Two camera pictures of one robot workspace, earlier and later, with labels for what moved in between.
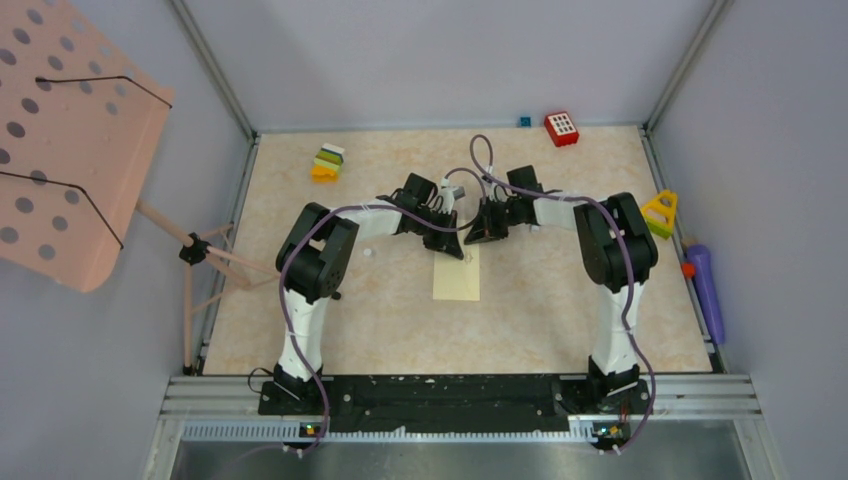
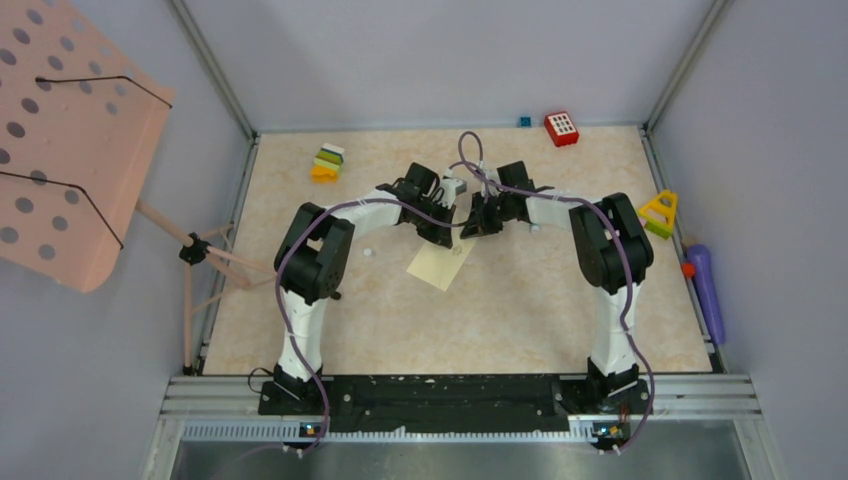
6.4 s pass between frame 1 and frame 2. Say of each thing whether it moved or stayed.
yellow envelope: moved
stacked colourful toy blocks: stayed
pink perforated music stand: stayed
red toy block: stayed
